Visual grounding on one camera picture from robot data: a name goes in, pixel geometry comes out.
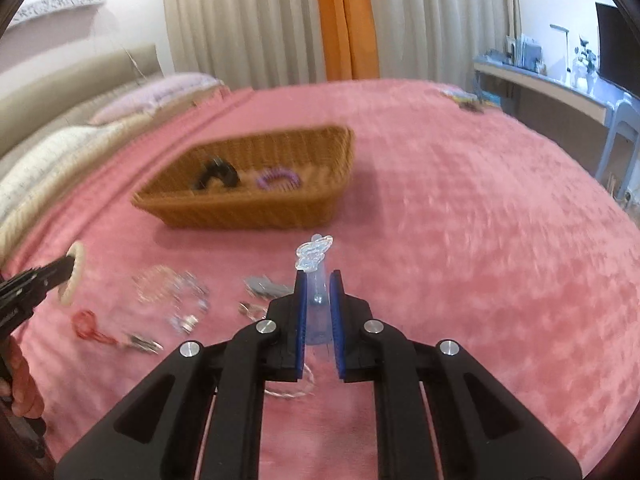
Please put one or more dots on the cream woven bangle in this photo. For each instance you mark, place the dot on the cream woven bangle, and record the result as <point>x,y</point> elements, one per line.
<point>77,260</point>

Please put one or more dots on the white floral pillow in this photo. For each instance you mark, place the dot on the white floral pillow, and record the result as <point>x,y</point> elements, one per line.
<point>55,160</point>

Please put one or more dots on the brown wicker basket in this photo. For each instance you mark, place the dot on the brown wicker basket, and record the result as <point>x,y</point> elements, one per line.
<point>250,210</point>

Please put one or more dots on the white desk lamp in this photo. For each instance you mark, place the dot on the white desk lamp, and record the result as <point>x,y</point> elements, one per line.
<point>567,45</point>

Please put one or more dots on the white patterned wall shelf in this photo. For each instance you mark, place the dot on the white patterned wall shelf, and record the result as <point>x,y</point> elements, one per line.
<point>55,5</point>

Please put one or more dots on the silver metal hair clip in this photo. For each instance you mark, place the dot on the silver metal hair clip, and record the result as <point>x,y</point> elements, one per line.
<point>142,344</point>

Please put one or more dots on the beige padded headboard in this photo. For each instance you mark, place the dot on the beige padded headboard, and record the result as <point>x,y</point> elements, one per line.
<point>60,90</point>

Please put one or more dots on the small colourful accessories pile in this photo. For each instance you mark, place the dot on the small colourful accessories pile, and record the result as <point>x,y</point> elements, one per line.
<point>465,101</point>

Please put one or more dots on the red knotted charm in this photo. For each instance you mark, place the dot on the red knotted charm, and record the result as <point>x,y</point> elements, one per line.
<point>86,324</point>

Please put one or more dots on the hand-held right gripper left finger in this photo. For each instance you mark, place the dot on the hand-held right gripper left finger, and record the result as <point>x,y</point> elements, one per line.
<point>300,320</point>

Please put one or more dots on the clear butterfly hair clip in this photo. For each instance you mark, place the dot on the clear butterfly hair clip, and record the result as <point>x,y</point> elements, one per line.
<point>312,255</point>

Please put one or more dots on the light blue desk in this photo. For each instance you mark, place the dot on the light blue desk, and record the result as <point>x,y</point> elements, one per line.
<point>540,85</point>

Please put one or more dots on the clear thin bangle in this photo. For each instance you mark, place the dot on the clear thin bangle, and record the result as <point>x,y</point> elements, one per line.
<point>300,391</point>

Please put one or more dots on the books and frames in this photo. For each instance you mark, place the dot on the books and frames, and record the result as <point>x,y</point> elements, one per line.
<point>527,52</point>

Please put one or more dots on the black hair clip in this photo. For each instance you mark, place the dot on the black hair clip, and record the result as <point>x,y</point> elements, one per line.
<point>215,170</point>

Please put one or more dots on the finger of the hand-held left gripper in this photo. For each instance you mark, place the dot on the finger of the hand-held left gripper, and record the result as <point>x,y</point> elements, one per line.
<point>52,271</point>

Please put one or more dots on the orange curtain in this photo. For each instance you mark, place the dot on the orange curtain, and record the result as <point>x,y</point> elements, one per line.
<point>345,15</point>

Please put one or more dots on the beige curtain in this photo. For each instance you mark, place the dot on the beige curtain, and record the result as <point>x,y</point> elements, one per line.
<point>240,20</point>
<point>440,15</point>

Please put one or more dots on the white vase with plant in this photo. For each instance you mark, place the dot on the white vase with plant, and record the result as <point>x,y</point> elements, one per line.
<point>586,72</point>

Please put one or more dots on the grey hair clip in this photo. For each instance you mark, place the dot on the grey hair clip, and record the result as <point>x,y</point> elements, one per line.
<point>265,286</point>

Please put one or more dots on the light blue chair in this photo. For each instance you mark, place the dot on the light blue chair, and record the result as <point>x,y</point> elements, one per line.
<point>620,120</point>

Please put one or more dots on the black television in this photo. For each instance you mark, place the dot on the black television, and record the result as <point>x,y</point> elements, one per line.
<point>617,45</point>

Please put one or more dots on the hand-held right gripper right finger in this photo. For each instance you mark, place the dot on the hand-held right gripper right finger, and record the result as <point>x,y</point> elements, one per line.
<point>336,320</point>

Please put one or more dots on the person's left hand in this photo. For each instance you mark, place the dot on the person's left hand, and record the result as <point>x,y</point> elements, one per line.
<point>25,385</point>

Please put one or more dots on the purple pillow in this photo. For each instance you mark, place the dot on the purple pillow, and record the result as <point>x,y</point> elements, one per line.
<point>160,92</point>

